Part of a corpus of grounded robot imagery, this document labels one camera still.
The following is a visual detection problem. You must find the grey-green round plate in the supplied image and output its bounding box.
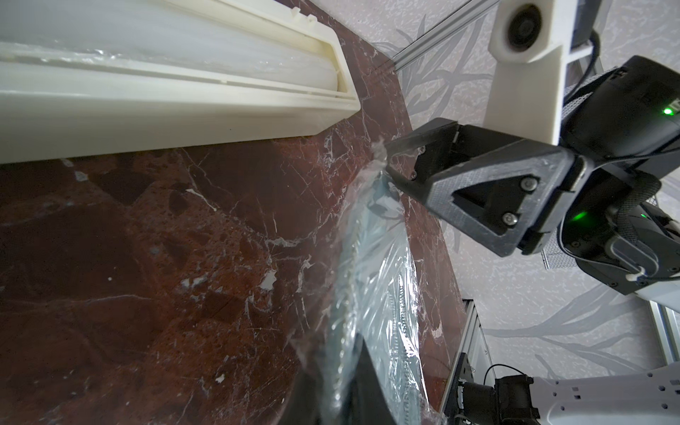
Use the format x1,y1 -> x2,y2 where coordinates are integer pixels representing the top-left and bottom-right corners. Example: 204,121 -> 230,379
322,170 -> 427,424

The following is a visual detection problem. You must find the white plastic wrap dispenser box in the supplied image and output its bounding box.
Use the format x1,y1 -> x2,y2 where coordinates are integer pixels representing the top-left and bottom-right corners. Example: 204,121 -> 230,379
1,1 -> 361,164

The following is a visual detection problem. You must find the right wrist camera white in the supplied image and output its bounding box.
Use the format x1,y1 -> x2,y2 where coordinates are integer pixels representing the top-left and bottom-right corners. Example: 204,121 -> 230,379
483,0 -> 601,145

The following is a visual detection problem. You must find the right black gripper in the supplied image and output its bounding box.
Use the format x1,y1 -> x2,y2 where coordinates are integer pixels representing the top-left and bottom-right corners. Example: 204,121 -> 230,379
385,56 -> 679,295

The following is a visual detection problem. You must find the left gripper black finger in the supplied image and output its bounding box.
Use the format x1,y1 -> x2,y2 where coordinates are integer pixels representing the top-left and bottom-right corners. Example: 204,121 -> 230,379
277,334 -> 396,424

